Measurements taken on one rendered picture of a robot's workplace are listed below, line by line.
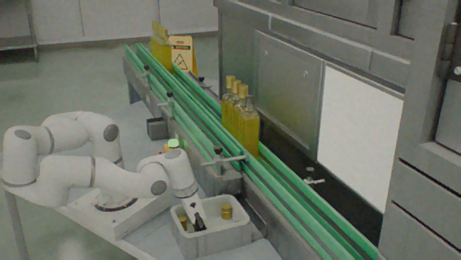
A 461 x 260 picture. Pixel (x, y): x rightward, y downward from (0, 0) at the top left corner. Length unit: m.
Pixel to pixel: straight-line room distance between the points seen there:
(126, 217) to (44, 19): 5.98
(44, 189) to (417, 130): 0.94
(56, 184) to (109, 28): 6.27
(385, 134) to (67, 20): 6.49
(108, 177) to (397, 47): 0.80
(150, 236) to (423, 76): 1.14
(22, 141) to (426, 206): 0.99
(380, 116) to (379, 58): 0.14
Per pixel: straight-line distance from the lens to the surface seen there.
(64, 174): 1.23
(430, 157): 0.59
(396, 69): 1.14
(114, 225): 1.51
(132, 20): 7.46
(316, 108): 1.42
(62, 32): 7.37
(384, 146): 1.20
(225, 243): 1.44
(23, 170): 1.31
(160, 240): 1.51
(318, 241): 1.25
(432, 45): 0.56
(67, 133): 1.41
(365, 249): 1.21
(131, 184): 1.22
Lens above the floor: 1.67
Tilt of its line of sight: 24 degrees down
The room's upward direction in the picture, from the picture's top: straight up
